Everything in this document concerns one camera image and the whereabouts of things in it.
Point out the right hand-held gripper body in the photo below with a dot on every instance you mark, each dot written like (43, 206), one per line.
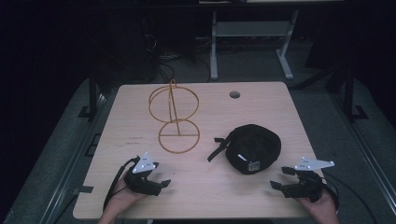
(306, 186)

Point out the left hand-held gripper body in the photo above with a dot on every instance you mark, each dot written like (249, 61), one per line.
(140, 183)

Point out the person's left hand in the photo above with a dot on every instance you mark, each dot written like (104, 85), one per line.
(127, 196)

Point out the person's right hand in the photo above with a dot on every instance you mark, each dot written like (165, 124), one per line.
(322, 207)

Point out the black baseball cap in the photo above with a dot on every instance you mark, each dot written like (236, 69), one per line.
(253, 149)

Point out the black tape strip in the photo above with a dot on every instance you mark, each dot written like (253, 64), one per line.
(83, 189)

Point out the black metal stand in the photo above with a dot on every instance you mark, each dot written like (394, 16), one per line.
(92, 96)
(350, 93)

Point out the grey metal desk frame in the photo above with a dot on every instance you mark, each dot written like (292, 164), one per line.
(249, 29)

